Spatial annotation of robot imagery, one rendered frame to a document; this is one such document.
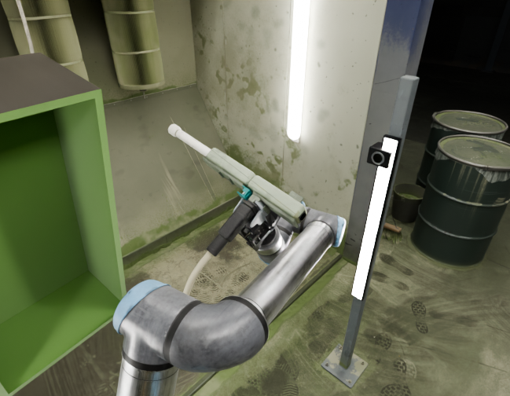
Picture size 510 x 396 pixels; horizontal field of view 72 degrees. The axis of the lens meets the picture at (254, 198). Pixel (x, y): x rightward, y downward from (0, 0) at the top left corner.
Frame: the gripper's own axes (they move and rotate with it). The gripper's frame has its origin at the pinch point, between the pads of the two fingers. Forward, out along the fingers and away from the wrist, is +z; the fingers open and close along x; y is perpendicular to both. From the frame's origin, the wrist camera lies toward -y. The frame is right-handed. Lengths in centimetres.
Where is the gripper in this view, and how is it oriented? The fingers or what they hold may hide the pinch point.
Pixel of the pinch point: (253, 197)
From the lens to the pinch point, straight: 83.1
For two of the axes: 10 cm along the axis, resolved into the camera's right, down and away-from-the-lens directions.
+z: -2.2, -4.5, -8.6
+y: -6.6, 7.2, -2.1
